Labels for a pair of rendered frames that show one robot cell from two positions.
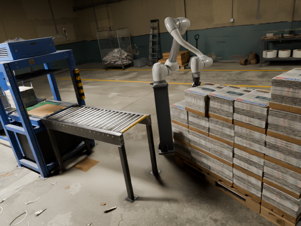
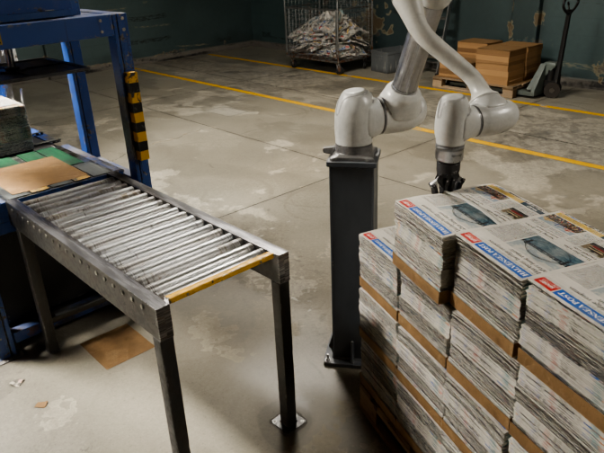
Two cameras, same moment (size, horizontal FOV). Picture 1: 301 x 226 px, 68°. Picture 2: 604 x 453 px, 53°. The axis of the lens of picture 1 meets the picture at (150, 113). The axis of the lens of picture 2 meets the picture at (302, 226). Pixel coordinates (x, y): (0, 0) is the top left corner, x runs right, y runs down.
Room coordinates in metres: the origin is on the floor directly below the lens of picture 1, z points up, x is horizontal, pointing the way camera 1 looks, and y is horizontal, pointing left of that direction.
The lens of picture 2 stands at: (0.45, -0.48, 1.80)
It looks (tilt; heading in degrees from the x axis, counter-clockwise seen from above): 24 degrees down; 12
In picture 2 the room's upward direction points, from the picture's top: 2 degrees counter-clockwise
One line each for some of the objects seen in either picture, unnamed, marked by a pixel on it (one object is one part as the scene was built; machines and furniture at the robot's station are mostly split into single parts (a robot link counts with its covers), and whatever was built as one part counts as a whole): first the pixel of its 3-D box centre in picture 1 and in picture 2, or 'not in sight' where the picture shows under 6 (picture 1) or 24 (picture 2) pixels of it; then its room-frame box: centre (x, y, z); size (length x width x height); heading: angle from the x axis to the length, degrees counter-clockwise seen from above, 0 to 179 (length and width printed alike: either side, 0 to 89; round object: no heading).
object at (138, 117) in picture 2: (79, 84); (137, 116); (3.28, 0.99, 1.05); 0.05 x 0.05 x 0.45; 54
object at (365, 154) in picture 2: (157, 81); (349, 148); (2.90, -0.15, 1.03); 0.22 x 0.18 x 0.06; 90
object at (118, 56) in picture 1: (115, 49); (327, 13); (10.49, 1.18, 0.85); 1.21 x 0.83 x 1.71; 54
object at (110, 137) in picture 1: (77, 129); (74, 256); (2.34, 0.85, 0.74); 1.34 x 0.05 x 0.12; 54
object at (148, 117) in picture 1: (107, 113); (184, 217); (2.75, 0.56, 0.74); 1.34 x 0.05 x 0.12; 54
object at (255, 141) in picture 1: (220, 145); (490, 402); (2.12, -0.72, 0.42); 1.17 x 0.39 x 0.83; 33
